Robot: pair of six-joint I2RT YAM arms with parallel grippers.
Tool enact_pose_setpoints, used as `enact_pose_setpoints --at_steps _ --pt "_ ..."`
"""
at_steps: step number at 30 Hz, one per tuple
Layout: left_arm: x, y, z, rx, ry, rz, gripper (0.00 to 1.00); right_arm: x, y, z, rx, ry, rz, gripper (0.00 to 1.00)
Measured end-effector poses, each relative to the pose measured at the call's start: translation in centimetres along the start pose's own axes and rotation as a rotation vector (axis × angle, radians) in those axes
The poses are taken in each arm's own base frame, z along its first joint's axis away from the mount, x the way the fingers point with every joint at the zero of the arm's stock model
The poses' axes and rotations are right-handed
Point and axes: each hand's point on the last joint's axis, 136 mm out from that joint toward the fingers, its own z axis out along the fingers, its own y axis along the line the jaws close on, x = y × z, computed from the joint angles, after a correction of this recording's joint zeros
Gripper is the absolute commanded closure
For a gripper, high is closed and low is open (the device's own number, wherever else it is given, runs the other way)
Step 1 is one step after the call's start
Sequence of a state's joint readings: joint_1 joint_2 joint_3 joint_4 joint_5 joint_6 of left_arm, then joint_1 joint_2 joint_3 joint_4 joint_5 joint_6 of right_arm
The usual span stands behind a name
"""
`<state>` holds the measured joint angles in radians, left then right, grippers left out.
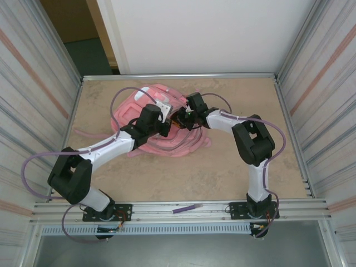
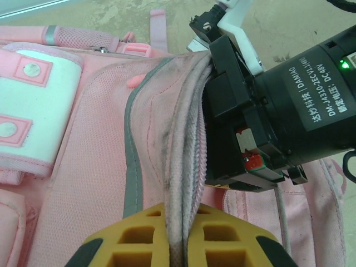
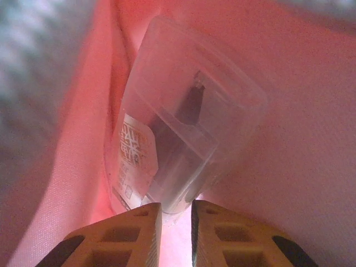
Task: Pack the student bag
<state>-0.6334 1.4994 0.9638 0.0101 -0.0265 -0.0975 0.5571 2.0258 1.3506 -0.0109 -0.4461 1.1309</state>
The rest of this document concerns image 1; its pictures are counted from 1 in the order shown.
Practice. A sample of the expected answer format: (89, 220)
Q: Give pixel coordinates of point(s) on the aluminium frame post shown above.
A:
(299, 41)
(59, 41)

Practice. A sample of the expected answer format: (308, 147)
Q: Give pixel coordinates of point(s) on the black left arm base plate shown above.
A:
(125, 210)

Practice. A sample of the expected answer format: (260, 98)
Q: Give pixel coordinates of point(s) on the tan wooden door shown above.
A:
(101, 27)

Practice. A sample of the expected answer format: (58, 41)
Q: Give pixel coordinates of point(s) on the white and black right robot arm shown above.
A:
(222, 122)

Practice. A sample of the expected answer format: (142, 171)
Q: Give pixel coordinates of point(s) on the white door frame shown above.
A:
(111, 27)

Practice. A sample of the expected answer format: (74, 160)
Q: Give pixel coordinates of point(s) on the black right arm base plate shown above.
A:
(236, 208)

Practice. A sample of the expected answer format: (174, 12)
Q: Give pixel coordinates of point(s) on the long aluminium mounting rail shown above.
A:
(155, 211)

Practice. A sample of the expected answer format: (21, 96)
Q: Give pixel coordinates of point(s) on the grey metal base panel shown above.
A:
(178, 250)

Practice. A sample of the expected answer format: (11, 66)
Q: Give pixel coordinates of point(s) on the pink student backpack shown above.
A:
(130, 111)

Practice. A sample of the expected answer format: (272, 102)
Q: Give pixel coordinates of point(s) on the purple pen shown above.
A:
(183, 208)

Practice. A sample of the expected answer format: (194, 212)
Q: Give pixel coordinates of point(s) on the aluminium table edge rail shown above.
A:
(78, 93)
(280, 94)
(250, 75)

